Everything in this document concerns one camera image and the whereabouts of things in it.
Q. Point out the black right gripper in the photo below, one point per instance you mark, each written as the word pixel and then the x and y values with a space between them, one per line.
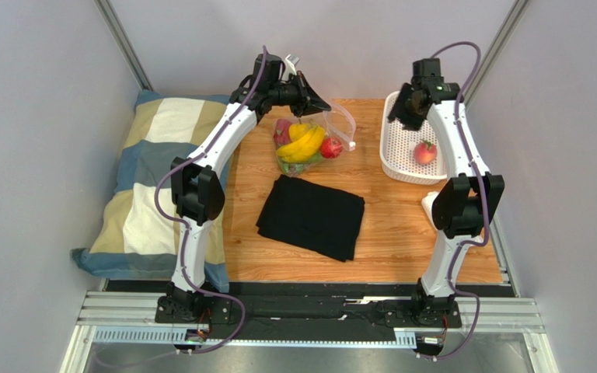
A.
pixel 407 106

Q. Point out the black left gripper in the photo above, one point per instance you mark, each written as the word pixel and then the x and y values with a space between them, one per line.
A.
pixel 309 101

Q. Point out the fake yellow bananas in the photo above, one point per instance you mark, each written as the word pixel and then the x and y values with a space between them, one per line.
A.
pixel 306 142

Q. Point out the clear zip top bag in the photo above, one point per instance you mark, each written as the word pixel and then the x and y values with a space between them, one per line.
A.
pixel 338 123

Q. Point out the fake peach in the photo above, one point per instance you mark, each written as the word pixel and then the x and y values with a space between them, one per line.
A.
pixel 425 152

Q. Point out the fake red strawberry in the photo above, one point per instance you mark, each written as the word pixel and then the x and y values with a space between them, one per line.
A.
pixel 331 148

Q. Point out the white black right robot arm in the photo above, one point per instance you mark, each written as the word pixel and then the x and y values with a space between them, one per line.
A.
pixel 462 210

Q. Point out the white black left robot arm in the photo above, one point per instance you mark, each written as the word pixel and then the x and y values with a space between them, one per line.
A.
pixel 195 188

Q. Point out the fake pink dragon fruit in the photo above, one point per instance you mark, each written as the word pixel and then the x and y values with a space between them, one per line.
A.
pixel 281 132

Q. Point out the white perforated plastic basket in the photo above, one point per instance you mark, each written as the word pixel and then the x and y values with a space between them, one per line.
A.
pixel 396 150

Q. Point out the folded black cloth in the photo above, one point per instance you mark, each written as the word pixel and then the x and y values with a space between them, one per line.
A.
pixel 314 217

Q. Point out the striped blue beige pillow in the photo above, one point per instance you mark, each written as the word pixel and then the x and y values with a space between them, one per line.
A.
pixel 136 242

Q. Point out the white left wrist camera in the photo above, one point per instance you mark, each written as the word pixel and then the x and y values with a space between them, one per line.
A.
pixel 290 63

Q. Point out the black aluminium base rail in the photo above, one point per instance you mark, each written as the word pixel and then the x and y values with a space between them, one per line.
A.
pixel 293 316

